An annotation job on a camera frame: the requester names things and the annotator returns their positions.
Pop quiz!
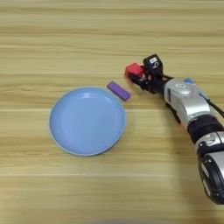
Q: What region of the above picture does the red cube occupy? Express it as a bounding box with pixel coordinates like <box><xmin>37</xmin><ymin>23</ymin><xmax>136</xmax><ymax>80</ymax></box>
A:
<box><xmin>124</xmin><ymin>62</ymin><xmax>144</xmax><ymax>80</ymax></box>

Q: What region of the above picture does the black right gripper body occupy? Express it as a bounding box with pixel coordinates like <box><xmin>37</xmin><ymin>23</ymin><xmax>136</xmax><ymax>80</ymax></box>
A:
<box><xmin>136</xmin><ymin>73</ymin><xmax>174</xmax><ymax>95</ymax></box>

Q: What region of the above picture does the light blue round plate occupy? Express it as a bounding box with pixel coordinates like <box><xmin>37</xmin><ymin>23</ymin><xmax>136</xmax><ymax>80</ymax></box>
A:
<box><xmin>48</xmin><ymin>86</ymin><xmax>127</xmax><ymax>157</ymax></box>

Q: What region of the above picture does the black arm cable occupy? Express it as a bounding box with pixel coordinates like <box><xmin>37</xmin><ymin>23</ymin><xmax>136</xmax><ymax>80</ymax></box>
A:
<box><xmin>200</xmin><ymin>92</ymin><xmax>224</xmax><ymax>118</ymax></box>

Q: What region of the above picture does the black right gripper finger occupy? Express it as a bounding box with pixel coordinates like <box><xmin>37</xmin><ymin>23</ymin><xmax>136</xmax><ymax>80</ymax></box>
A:
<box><xmin>127</xmin><ymin>73</ymin><xmax>147</xmax><ymax>88</ymax></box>

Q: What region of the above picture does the black box with white label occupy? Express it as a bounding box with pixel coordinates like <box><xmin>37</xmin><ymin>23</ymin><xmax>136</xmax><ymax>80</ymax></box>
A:
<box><xmin>142</xmin><ymin>53</ymin><xmax>164</xmax><ymax>77</ymax></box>

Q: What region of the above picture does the purple rectangular block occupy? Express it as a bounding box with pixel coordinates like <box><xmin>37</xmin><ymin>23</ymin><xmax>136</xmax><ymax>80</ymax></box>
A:
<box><xmin>106</xmin><ymin>80</ymin><xmax>132</xmax><ymax>102</ymax></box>

